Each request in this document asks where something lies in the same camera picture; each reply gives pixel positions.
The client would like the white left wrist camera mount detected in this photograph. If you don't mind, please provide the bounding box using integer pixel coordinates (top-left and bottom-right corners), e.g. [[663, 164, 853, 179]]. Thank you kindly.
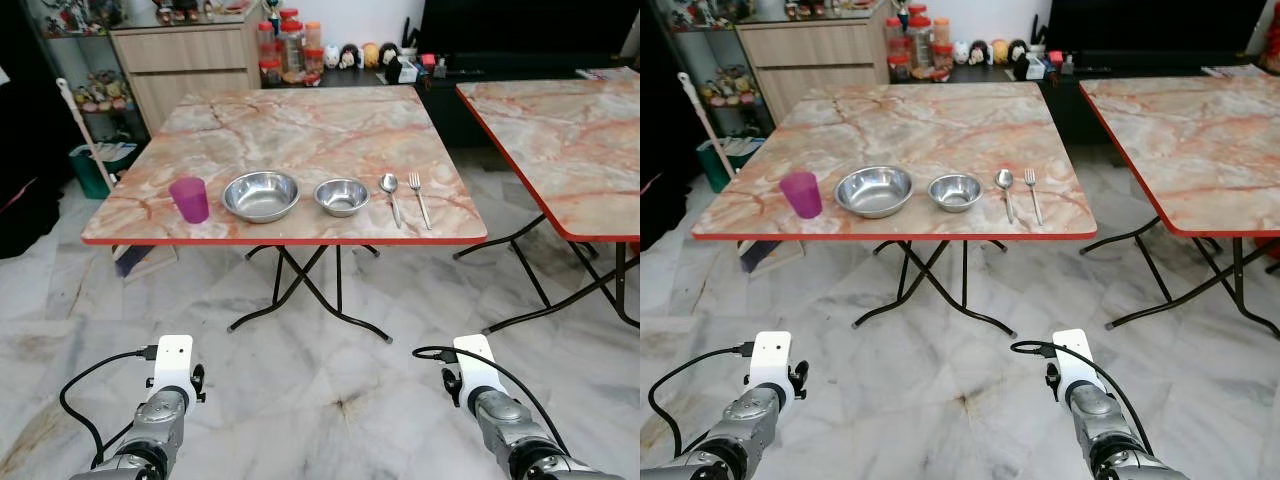
[[748, 331, 793, 401], [150, 335, 196, 401]]

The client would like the black television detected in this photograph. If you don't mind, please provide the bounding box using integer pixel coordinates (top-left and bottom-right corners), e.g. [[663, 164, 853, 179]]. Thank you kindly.
[[418, 0, 633, 56], [1043, 0, 1269, 53]]

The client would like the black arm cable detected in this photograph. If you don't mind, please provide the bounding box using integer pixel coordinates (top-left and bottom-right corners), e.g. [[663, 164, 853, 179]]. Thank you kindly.
[[413, 345, 546, 431], [648, 343, 761, 461], [1010, 340, 1151, 431], [58, 345, 159, 466]]

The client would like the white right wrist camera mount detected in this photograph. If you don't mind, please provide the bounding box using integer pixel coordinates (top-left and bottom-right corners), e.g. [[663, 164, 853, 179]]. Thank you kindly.
[[1050, 329, 1093, 401], [453, 335, 498, 403]]

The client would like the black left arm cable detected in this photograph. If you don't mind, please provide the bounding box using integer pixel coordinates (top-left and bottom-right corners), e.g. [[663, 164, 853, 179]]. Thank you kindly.
[[648, 343, 761, 461], [58, 345, 159, 466]]

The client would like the white flat mop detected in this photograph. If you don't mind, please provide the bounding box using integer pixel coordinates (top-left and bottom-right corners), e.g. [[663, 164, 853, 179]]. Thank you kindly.
[[677, 72, 806, 273], [56, 78, 179, 279]]

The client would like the black sofa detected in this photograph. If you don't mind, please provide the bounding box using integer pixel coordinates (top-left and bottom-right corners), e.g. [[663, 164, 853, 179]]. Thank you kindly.
[[0, 0, 71, 261], [640, 170, 693, 251]]

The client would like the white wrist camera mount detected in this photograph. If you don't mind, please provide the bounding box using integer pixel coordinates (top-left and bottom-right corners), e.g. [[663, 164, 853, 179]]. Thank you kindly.
[[748, 331, 793, 401], [1050, 329, 1093, 401], [150, 335, 196, 401], [453, 335, 498, 403]]

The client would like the light wooden drawer cabinet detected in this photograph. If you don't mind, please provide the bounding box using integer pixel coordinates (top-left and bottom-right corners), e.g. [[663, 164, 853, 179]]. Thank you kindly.
[[110, 10, 266, 136], [735, 5, 893, 126]]

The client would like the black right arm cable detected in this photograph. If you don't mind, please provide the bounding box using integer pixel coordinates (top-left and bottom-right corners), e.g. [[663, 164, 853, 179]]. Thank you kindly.
[[1010, 340, 1151, 431], [413, 345, 546, 431]]

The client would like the purple plastic cup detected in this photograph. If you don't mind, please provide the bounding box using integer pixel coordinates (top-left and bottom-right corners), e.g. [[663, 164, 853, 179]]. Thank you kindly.
[[779, 170, 823, 220], [168, 177, 211, 225]]

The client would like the large steel bowl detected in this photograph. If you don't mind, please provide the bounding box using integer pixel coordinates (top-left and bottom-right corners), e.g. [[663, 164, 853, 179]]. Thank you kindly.
[[835, 165, 915, 220], [221, 170, 301, 224]]

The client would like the toy display shelf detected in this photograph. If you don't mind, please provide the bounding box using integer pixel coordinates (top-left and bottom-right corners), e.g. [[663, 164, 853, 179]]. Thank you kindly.
[[25, 0, 136, 146], [660, 0, 746, 136]]

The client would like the steel spoon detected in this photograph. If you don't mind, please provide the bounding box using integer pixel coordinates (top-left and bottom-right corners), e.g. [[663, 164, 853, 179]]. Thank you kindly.
[[994, 169, 1017, 225], [379, 173, 403, 229]]

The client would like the steel fork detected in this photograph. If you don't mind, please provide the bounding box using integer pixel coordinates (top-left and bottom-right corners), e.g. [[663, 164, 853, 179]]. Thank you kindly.
[[408, 172, 433, 231], [1023, 168, 1045, 227]]

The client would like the small steel bowl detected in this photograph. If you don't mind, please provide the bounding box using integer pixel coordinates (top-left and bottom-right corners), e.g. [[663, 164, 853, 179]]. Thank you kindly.
[[314, 178, 371, 218], [927, 173, 984, 214]]

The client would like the marble folding table red edge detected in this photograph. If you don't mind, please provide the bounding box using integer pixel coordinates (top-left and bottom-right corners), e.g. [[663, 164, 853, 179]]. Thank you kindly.
[[455, 78, 641, 336], [690, 82, 1098, 338], [1078, 76, 1280, 331], [80, 85, 489, 346]]

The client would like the large red-lidded clear jar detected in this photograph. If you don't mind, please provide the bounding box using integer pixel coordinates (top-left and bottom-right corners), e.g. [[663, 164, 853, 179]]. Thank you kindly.
[[278, 18, 306, 76], [905, 15, 933, 71]]

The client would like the green bin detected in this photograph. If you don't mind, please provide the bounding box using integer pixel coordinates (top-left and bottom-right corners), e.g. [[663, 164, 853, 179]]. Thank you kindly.
[[697, 137, 766, 193], [68, 142, 141, 199]]

